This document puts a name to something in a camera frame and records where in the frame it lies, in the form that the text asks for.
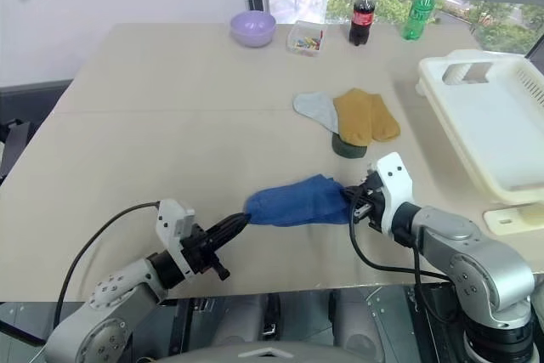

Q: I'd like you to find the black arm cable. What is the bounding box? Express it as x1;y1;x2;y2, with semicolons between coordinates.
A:
348;205;465;326
54;201;165;326

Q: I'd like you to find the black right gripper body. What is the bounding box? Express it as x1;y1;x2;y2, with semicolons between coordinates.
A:
360;162;387;232

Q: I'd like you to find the dark green sock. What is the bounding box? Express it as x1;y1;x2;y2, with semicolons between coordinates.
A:
331;133;369;160

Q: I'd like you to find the light grey sock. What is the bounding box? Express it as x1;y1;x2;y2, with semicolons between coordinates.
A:
292;91;342;135

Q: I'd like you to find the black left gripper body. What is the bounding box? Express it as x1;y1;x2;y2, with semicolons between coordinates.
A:
182;226;233;282

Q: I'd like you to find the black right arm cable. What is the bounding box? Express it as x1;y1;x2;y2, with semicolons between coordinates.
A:
348;205;465;326

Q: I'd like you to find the mustard yellow sock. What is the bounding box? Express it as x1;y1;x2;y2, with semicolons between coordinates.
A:
331;87;402;149

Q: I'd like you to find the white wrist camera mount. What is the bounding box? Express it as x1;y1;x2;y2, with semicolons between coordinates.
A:
154;198;197;275
375;150;416;235

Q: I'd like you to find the green bottle with yellow cap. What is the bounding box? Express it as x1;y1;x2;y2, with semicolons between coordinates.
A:
401;0;439;42

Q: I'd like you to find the cola bottle with red cap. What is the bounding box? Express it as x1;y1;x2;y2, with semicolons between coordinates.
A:
348;0;377;47

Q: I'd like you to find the blue sock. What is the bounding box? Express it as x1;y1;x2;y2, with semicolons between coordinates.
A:
245;173;354;229

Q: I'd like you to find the clear box of clothespins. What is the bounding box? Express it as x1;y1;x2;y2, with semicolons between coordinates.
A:
285;19;329;58

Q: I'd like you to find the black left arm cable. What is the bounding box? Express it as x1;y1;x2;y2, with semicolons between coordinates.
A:
54;201;165;326

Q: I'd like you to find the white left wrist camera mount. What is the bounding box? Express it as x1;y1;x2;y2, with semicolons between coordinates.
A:
154;198;197;275

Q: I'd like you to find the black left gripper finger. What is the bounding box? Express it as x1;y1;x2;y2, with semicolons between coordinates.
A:
209;218;250;251
206;213;249;242

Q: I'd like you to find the white plastic basket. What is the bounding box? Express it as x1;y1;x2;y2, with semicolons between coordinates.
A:
416;48;544;207

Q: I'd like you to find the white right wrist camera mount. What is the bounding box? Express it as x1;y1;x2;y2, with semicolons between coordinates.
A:
375;150;416;235

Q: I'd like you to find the black object beside table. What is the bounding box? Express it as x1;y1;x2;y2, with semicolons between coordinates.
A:
0;117;33;186

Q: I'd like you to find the cream plastic tray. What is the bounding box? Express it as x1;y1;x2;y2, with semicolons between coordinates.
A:
483;204;544;236

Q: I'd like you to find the purple plastic bowl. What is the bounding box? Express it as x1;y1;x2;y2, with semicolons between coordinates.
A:
229;9;278;49

